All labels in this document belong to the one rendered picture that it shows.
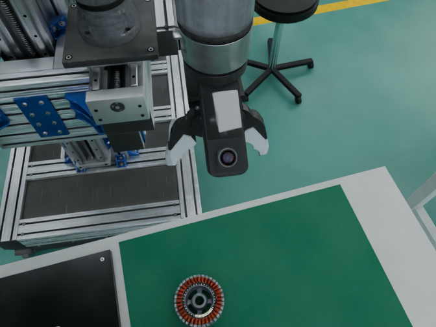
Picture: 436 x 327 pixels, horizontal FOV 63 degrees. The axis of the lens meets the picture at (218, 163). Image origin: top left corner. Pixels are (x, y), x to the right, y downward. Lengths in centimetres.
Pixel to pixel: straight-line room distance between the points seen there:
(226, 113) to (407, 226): 75
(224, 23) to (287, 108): 183
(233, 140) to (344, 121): 179
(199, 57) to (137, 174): 133
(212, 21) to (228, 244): 67
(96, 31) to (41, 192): 100
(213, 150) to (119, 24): 57
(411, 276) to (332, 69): 165
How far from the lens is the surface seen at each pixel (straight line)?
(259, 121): 47
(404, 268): 101
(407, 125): 230
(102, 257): 93
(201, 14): 33
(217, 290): 85
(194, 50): 36
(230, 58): 36
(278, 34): 208
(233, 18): 34
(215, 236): 93
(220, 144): 40
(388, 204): 106
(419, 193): 171
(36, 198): 176
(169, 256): 92
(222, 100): 40
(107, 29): 91
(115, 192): 164
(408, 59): 268
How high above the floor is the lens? 163
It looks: 59 degrees down
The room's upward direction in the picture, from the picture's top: straight up
